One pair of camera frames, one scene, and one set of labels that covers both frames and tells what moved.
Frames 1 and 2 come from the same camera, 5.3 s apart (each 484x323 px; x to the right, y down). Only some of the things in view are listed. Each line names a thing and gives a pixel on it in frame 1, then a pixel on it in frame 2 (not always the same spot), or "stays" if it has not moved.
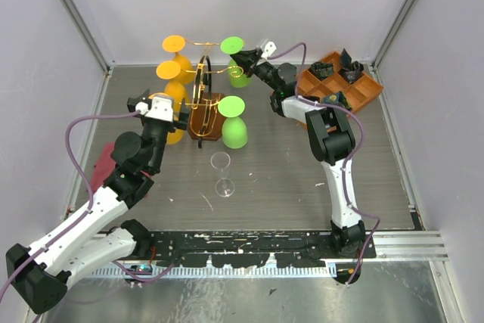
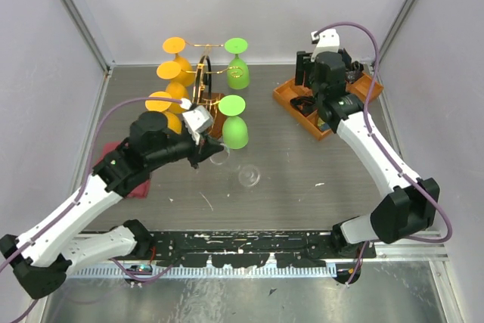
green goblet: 237,77 stays
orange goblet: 170,70 stays
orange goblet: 174,43 stays
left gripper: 183,119 → 203,149
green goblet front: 234,128 stays
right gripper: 248,60 → 303,63
